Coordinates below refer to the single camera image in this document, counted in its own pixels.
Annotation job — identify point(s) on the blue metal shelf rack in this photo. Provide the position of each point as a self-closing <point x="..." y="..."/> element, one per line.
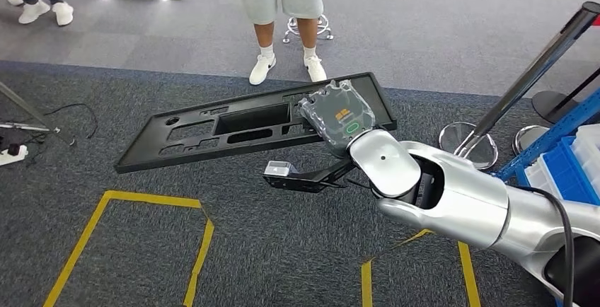
<point x="553" y="132"/>

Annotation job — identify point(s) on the chrome stool base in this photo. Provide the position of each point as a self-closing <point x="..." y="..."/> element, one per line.
<point x="323" y="26"/>

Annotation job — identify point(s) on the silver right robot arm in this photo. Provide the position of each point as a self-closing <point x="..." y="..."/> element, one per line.
<point x="468" y="202"/>

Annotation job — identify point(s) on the white power strip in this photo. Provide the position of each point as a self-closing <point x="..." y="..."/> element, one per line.
<point x="11" y="156"/>

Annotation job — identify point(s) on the blue plastic bin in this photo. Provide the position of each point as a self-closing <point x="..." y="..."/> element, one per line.
<point x="562" y="173"/>

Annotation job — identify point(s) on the red barrier belt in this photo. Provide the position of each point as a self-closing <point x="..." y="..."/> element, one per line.
<point x="596" y="20"/>

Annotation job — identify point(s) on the grey table steel frame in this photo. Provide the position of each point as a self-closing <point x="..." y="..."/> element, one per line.
<point x="23" y="127"/>

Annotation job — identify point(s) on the chrome stanchion base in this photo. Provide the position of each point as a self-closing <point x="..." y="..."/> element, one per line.
<point x="529" y="138"/>

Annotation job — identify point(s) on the black plastic panel part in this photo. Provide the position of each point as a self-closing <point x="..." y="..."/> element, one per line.
<point x="382" y="108"/>

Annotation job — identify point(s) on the yellow floor tape square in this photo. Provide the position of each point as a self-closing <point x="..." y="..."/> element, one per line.
<point x="468" y="272"/>

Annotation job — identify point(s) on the chrome stanchion post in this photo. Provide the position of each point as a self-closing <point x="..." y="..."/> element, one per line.
<point x="553" y="108"/>
<point x="525" y="80"/>

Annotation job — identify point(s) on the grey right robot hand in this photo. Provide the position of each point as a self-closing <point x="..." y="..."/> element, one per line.
<point x="337" y="117"/>

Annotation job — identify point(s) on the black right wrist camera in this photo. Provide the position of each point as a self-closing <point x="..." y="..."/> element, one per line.
<point x="290" y="180"/>

